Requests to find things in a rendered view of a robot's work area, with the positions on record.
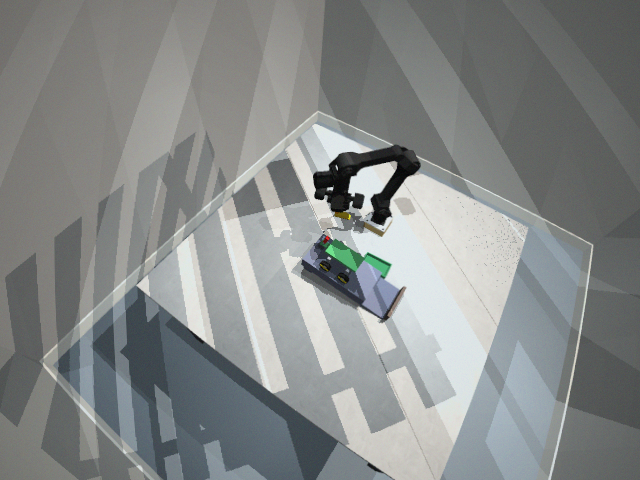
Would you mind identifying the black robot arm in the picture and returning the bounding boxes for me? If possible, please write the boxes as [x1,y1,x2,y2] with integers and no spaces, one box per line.
[313,145,421,226]

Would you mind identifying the green tray floor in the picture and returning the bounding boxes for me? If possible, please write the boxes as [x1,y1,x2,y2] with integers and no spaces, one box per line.
[364,255,390,276]

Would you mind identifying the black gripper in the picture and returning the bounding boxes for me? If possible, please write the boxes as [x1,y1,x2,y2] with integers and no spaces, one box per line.
[314,184,365,209]

